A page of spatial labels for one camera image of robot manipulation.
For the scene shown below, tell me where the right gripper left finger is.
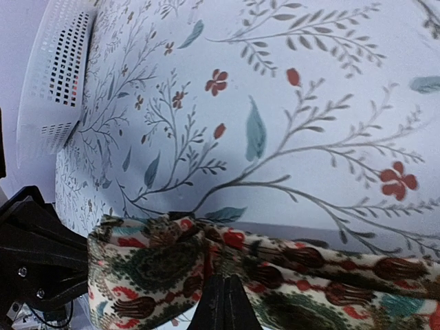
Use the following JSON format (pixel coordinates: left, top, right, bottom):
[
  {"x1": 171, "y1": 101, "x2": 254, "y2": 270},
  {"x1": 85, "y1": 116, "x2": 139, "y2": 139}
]
[{"x1": 192, "y1": 275, "x2": 225, "y2": 330}]

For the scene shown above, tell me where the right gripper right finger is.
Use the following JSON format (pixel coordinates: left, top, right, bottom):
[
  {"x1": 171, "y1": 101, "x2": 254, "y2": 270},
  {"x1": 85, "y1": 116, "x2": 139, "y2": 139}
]
[{"x1": 225, "y1": 275, "x2": 262, "y2": 330}]

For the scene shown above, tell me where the cream floral paisley tie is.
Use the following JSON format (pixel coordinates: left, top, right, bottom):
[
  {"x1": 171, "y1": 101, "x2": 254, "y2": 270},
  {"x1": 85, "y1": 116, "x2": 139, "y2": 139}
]
[{"x1": 87, "y1": 212, "x2": 439, "y2": 329}]

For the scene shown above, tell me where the floral patterned table mat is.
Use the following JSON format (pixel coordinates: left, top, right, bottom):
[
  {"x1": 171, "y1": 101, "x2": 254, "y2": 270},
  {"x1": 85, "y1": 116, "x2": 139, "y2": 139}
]
[{"x1": 56, "y1": 1, "x2": 439, "y2": 264}]

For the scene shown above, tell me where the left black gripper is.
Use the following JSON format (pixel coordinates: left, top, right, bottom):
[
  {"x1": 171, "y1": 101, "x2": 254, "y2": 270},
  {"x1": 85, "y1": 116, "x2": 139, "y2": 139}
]
[{"x1": 1, "y1": 186, "x2": 87, "y2": 309}]

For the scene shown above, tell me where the white perforated plastic basket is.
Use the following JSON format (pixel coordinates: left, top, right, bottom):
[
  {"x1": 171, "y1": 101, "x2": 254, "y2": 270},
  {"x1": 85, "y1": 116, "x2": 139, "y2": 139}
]
[{"x1": 16, "y1": 0, "x2": 97, "y2": 165}]

